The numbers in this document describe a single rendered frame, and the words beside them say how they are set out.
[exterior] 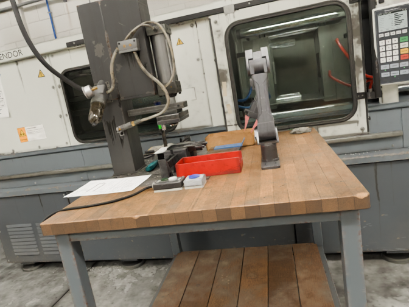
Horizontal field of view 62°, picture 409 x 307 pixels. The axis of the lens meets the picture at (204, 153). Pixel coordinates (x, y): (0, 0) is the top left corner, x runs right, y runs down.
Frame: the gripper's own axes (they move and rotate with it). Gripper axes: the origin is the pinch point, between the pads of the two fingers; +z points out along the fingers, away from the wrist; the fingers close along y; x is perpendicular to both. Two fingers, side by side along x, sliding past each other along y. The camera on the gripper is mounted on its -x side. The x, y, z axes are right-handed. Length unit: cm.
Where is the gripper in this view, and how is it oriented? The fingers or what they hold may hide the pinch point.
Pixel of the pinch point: (248, 130)
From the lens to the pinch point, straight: 169.3
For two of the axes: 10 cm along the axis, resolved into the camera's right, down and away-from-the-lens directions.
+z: -3.3, 9.1, 2.5
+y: -9.3, -3.6, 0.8
